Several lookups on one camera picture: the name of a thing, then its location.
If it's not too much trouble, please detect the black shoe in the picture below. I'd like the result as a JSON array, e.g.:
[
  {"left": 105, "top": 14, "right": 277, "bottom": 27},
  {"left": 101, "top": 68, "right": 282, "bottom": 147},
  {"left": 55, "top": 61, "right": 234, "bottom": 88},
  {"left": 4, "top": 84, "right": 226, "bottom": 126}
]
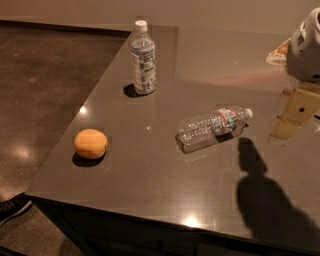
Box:
[{"left": 0, "top": 193, "right": 32, "bottom": 225}]

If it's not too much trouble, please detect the orange fruit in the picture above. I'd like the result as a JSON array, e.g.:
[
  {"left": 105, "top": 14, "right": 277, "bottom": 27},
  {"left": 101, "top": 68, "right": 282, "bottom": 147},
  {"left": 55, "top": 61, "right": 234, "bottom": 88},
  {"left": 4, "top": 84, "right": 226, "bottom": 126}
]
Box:
[{"left": 74, "top": 129, "right": 108, "bottom": 159}]

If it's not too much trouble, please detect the upright blue-label plastic bottle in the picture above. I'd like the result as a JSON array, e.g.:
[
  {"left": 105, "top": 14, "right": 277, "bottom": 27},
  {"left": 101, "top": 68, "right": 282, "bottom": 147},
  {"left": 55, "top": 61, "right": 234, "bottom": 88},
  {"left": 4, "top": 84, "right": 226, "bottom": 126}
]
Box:
[{"left": 130, "top": 20, "right": 156, "bottom": 95}]

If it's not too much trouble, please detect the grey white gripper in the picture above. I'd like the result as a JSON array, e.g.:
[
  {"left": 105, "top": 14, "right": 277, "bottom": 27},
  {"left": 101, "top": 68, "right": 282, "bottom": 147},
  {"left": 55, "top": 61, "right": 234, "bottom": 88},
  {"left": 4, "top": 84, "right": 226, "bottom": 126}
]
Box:
[{"left": 271, "top": 8, "right": 320, "bottom": 140}]

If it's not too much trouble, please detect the clear water bottle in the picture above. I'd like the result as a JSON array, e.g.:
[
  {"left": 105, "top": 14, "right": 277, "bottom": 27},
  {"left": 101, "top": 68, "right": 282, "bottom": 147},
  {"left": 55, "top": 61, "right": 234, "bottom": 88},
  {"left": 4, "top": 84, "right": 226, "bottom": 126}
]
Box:
[{"left": 175, "top": 106, "right": 253, "bottom": 154}]

